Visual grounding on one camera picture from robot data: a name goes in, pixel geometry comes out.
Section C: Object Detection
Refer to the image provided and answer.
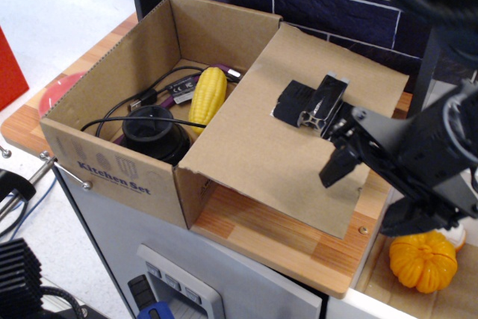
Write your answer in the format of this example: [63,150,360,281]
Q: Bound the black ribbed heatsink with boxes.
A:
[1,238,43,318]

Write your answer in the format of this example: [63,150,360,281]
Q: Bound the red box at left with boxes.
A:
[0,30,29,110]

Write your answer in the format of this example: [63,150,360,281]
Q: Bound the brown cardboard box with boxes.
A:
[40,0,408,238]

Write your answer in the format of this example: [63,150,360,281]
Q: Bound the black round speaker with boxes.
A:
[119,105,191,166]

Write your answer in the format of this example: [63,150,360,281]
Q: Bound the aluminium profile handle with tape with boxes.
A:
[272,73,351,140]

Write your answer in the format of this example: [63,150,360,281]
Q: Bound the orange toy pumpkin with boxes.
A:
[389,231,458,294]

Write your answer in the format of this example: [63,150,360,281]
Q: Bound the blue cable on floor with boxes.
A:
[0,176,58,245]

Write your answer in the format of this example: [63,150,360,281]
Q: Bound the toy oven control panel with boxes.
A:
[137,244,225,318]

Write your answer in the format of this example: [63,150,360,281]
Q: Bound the yellow toy corn cob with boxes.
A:
[188,67,227,135]

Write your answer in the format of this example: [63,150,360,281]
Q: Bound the red plastic bowl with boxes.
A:
[38,71,86,117]

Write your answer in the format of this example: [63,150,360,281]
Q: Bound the white orange toy piece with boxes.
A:
[445,223,466,252]

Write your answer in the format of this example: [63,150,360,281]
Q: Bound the black usb cable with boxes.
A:
[81,66,208,138]

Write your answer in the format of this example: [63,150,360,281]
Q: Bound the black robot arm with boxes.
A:
[320,0,477,237]

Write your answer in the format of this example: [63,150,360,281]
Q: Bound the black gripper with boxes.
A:
[319,105,477,237]

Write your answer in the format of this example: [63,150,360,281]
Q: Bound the metal clamp bar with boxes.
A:
[1,151,93,220]

